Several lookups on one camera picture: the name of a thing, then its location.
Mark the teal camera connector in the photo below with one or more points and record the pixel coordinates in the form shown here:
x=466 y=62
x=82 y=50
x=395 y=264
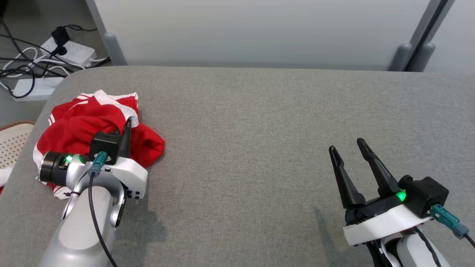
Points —
x=98 y=161
x=447 y=218

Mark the white and red basket garment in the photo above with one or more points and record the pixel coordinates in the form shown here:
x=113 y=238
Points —
x=4 y=176

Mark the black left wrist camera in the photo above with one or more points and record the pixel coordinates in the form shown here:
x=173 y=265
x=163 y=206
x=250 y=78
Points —
x=105 y=144

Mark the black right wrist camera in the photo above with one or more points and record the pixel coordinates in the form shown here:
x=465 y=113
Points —
x=426 y=194

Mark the black plug adapter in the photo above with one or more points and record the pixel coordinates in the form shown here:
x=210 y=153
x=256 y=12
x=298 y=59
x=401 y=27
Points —
x=60 y=37

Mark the narrow pale partition panel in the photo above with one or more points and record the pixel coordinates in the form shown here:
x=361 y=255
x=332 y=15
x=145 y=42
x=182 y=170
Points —
x=456 y=33

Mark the cream perforated laundry basket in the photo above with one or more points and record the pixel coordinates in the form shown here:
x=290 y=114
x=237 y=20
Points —
x=13 y=142

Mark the teal right camera connector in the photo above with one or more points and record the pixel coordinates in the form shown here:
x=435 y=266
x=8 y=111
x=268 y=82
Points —
x=447 y=218

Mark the teal left camera connector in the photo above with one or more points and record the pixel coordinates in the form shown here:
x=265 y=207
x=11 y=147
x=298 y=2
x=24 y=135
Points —
x=98 y=161

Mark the grey partition post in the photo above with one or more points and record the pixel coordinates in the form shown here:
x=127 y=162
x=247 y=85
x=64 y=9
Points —
x=115 y=50
x=423 y=55
x=400 y=55

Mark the white power strip with adapter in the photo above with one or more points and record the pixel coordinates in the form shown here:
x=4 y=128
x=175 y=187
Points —
x=76 y=52

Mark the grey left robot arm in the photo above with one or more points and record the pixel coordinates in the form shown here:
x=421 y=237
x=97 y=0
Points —
x=79 y=230

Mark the plain white power strip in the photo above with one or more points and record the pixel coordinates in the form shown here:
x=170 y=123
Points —
x=29 y=91

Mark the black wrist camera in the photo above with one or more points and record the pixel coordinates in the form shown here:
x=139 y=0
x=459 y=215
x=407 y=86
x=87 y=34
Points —
x=426 y=194
x=105 y=144

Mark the wide pale partition panel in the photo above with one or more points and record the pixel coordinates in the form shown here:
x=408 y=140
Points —
x=259 y=29

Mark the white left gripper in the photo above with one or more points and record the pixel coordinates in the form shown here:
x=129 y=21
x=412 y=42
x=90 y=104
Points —
x=131 y=176

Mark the red shirt white sleeves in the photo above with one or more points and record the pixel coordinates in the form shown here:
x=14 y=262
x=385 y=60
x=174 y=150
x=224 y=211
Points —
x=55 y=137

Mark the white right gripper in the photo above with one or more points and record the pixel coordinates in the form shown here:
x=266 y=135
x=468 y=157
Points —
x=378 y=222

